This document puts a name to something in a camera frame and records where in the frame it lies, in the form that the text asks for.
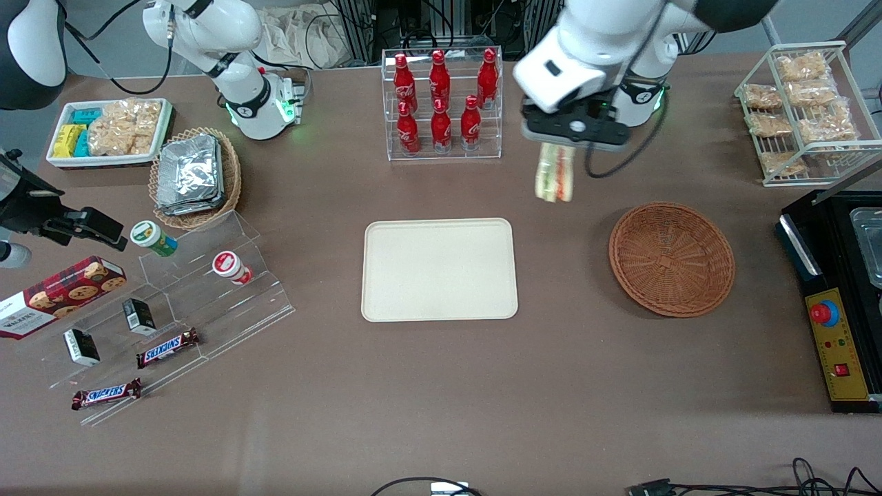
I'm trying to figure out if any clear acrylic bottle rack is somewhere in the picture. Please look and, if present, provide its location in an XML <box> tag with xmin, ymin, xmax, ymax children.
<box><xmin>381</xmin><ymin>47</ymin><xmax>504</xmax><ymax>162</ymax></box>

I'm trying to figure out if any green lidded snack cup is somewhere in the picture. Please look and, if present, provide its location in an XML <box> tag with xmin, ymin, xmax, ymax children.
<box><xmin>130</xmin><ymin>220</ymin><xmax>178</xmax><ymax>258</ymax></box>

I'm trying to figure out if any beige crumpled cloth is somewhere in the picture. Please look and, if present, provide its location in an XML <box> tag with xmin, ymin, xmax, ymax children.
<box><xmin>260</xmin><ymin>6</ymin><xmax>353</xmax><ymax>70</ymax></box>

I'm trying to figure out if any silver foil packet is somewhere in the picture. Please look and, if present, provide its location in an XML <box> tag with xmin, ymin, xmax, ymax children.
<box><xmin>158</xmin><ymin>134</ymin><xmax>223</xmax><ymax>206</ymax></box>
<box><xmin>156</xmin><ymin>193</ymin><xmax>225</xmax><ymax>216</ymax></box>

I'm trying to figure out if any white rectangular snack tray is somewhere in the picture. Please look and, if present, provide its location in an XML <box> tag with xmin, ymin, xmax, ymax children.
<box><xmin>46</xmin><ymin>98</ymin><xmax>173</xmax><ymax>168</ymax></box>

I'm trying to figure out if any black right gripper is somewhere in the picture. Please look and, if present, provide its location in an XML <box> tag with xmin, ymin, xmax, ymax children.
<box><xmin>0</xmin><ymin>148</ymin><xmax>129</xmax><ymax>250</ymax></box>

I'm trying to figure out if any brown Snickers bar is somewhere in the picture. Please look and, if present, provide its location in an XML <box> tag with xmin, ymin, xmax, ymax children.
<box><xmin>136</xmin><ymin>327</ymin><xmax>201</xmax><ymax>369</ymax></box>
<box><xmin>71</xmin><ymin>378</ymin><xmax>143</xmax><ymax>411</ymax></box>

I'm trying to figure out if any small black carton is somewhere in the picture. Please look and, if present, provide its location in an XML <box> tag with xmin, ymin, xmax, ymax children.
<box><xmin>123</xmin><ymin>298</ymin><xmax>157</xmax><ymax>336</ymax></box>
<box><xmin>63</xmin><ymin>328</ymin><xmax>101</xmax><ymax>366</ymax></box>

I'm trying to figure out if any beige plastic serving tray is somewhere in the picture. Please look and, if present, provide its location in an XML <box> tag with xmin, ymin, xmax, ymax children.
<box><xmin>361</xmin><ymin>218</ymin><xmax>519</xmax><ymax>322</ymax></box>

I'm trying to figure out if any white wire shelf rack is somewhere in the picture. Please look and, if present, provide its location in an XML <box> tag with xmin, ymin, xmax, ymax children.
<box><xmin>734</xmin><ymin>40</ymin><xmax>882</xmax><ymax>188</ymax></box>

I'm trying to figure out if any brown round wicker basket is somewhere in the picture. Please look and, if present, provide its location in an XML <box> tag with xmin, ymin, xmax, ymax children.
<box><xmin>608</xmin><ymin>201</ymin><xmax>736</xmax><ymax>318</ymax></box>

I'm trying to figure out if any triangle sandwich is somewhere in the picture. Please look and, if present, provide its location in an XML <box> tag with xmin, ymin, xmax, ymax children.
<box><xmin>535</xmin><ymin>141</ymin><xmax>575</xmax><ymax>203</ymax></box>

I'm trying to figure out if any yellow control panel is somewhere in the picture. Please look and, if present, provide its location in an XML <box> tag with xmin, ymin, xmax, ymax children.
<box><xmin>805</xmin><ymin>287</ymin><xmax>870</xmax><ymax>402</ymax></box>

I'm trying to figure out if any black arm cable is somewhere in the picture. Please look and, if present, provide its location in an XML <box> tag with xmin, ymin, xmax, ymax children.
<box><xmin>63</xmin><ymin>0</ymin><xmax>174</xmax><ymax>96</ymax></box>
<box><xmin>584</xmin><ymin>0</ymin><xmax>670</xmax><ymax>179</ymax></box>

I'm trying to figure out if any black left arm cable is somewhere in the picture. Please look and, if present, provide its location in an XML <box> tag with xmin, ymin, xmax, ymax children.
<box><xmin>584</xmin><ymin>0</ymin><xmax>670</xmax><ymax>179</ymax></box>

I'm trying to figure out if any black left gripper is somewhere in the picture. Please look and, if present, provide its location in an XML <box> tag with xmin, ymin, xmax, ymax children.
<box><xmin>522</xmin><ymin>98</ymin><xmax>630</xmax><ymax>153</ymax></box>

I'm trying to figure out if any black control box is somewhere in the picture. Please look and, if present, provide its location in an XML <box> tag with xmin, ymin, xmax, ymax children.
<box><xmin>775</xmin><ymin>189</ymin><xmax>882</xmax><ymax>414</ymax></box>

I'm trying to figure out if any clear metal-rimmed container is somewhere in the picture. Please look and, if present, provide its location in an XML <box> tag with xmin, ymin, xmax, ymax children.
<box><xmin>850</xmin><ymin>207</ymin><xmax>882</xmax><ymax>290</ymax></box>

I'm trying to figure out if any clear bag of crackers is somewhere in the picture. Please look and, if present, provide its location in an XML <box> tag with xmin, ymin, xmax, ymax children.
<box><xmin>88</xmin><ymin>99</ymin><xmax>163</xmax><ymax>156</ymax></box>

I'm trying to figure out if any clear bagged fried snack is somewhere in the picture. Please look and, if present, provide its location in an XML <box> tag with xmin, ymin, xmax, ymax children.
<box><xmin>747</xmin><ymin>112</ymin><xmax>793</xmax><ymax>138</ymax></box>
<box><xmin>743</xmin><ymin>83</ymin><xmax>783</xmax><ymax>110</ymax></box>
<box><xmin>775</xmin><ymin>52</ymin><xmax>831</xmax><ymax>83</ymax></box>
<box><xmin>760</xmin><ymin>152</ymin><xmax>808</xmax><ymax>177</ymax></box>
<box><xmin>787</xmin><ymin>80</ymin><xmax>838</xmax><ymax>107</ymax></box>
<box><xmin>798</xmin><ymin>103</ymin><xmax>859</xmax><ymax>144</ymax></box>

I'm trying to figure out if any clear acrylic step display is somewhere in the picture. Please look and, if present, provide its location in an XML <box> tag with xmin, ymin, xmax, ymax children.
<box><xmin>14</xmin><ymin>210</ymin><xmax>296</xmax><ymax>426</ymax></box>

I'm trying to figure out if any yellow snack pack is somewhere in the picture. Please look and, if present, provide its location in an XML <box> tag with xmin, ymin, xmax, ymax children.
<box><xmin>53</xmin><ymin>124</ymin><xmax>87</xmax><ymax>158</ymax></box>

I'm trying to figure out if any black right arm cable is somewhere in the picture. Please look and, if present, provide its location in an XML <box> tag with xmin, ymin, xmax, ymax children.
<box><xmin>63</xmin><ymin>0</ymin><xmax>174</xmax><ymax>96</ymax></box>

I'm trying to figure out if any red cola bottle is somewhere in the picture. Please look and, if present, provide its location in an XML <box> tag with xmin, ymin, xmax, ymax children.
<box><xmin>393</xmin><ymin>54</ymin><xmax>418</xmax><ymax>111</ymax></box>
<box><xmin>478</xmin><ymin>48</ymin><xmax>498</xmax><ymax>110</ymax></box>
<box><xmin>397</xmin><ymin>101</ymin><xmax>421</xmax><ymax>156</ymax></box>
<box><xmin>431</xmin><ymin>99</ymin><xmax>453</xmax><ymax>154</ymax></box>
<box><xmin>429</xmin><ymin>50</ymin><xmax>451</xmax><ymax>105</ymax></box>
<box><xmin>460</xmin><ymin>95</ymin><xmax>482</xmax><ymax>151</ymax></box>

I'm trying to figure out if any light oval wicker basket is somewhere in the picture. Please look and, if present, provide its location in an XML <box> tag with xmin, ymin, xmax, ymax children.
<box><xmin>149</xmin><ymin>127</ymin><xmax>242</xmax><ymax>230</ymax></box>

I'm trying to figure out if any red lidded snack cup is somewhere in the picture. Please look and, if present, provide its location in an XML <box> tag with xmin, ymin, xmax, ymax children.
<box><xmin>212</xmin><ymin>251</ymin><xmax>253</xmax><ymax>285</ymax></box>

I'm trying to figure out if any black cable with connector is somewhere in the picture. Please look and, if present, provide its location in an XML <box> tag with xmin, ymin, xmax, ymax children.
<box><xmin>626</xmin><ymin>457</ymin><xmax>882</xmax><ymax>496</ymax></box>

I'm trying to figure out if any thin black looped cable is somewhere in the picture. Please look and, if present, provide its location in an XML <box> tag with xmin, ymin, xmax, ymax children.
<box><xmin>371</xmin><ymin>477</ymin><xmax>483</xmax><ymax>496</ymax></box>

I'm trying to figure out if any red tartan cookie box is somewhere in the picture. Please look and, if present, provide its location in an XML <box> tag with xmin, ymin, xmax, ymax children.
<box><xmin>0</xmin><ymin>256</ymin><xmax>127</xmax><ymax>340</ymax></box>

